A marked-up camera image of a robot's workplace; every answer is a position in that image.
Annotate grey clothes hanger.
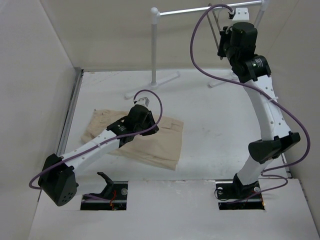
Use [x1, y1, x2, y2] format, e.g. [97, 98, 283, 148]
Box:
[206, 10, 221, 50]

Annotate beige cargo trousers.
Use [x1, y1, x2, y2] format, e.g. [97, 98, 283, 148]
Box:
[81, 109, 184, 171]

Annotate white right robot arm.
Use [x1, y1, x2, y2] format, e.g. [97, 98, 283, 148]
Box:
[217, 22, 301, 200]

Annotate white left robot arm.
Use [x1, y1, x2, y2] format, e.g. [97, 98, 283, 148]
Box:
[38, 102, 159, 207]

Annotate white clothes rack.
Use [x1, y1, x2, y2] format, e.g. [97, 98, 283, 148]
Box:
[124, 0, 270, 100]

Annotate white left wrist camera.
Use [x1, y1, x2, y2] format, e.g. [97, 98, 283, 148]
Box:
[134, 97, 150, 108]

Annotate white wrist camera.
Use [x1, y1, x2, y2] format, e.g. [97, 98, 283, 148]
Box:
[134, 97, 150, 108]
[229, 7, 250, 23]

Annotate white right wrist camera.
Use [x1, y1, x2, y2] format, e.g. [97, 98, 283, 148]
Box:
[229, 7, 250, 23]

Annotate left metal table rail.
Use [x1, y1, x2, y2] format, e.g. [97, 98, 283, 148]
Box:
[55, 67, 84, 156]

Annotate metal table rail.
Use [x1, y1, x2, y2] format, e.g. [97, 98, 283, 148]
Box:
[253, 70, 292, 178]
[55, 67, 84, 156]

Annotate right metal table rail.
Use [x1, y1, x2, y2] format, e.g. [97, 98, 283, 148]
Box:
[253, 70, 292, 178]

